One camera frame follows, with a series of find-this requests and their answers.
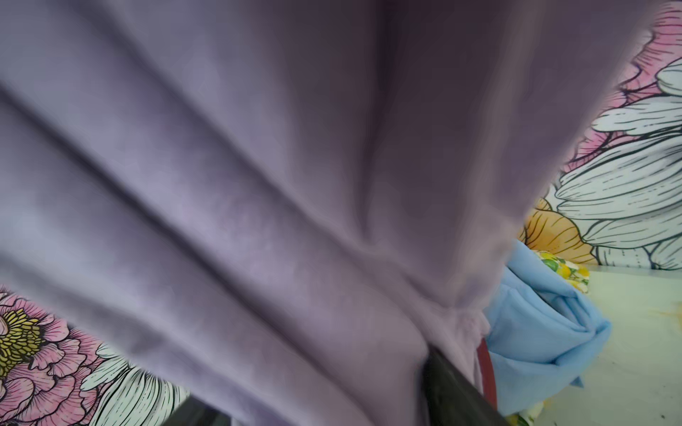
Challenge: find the light blue cloth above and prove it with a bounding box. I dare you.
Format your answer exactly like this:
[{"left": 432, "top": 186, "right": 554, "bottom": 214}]
[{"left": 484, "top": 242, "right": 612, "bottom": 415}]

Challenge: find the maroon shirt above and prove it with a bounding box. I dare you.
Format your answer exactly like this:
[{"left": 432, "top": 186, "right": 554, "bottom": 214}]
[{"left": 477, "top": 339, "right": 497, "bottom": 408}]

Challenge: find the lilac purple cloth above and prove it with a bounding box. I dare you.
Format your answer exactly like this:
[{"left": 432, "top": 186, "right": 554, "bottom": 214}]
[{"left": 1, "top": 1, "right": 656, "bottom": 425}]

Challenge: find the pastel floral cloth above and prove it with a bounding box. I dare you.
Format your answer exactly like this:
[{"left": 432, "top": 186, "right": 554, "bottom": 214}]
[{"left": 534, "top": 250, "right": 590, "bottom": 294}]

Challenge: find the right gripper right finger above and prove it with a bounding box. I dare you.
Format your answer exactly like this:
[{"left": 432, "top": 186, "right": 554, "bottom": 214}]
[{"left": 422, "top": 345, "right": 508, "bottom": 426}]

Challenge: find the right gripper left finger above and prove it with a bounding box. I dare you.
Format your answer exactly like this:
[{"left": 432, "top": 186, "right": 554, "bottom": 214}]
[{"left": 162, "top": 397, "right": 232, "bottom": 426}]

